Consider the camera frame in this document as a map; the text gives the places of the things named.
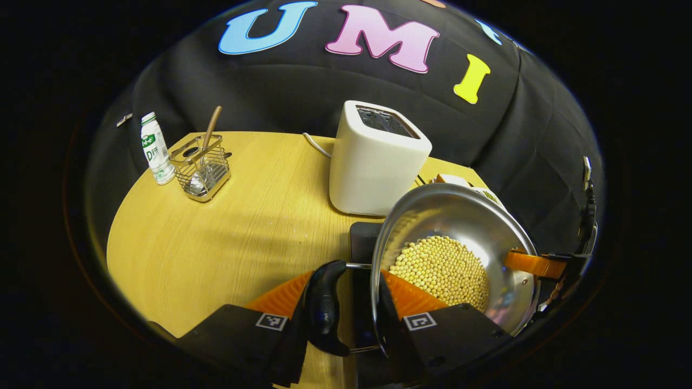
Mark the black induction cooktop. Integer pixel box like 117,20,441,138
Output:
349,222,398,387

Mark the pile of soybeans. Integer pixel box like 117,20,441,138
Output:
388,236,491,313

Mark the white toaster cable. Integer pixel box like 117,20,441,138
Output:
303,132,334,159

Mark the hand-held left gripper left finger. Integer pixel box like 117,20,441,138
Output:
176,270,315,387

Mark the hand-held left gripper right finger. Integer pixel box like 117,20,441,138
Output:
373,270,514,384

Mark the white toaster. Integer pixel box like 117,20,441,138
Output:
329,100,433,217

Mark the black backdrop cloth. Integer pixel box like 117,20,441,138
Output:
81,0,606,330

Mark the metal wire utensil holder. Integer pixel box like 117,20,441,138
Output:
169,134,232,203

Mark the white divided dish of beans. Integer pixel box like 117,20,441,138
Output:
432,173,509,210

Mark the steel pot with black handles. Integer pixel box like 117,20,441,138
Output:
305,183,541,357

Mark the white drink bottle green label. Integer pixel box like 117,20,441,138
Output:
141,112,176,186

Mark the wooden-handled spoon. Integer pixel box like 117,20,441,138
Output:
189,105,223,195

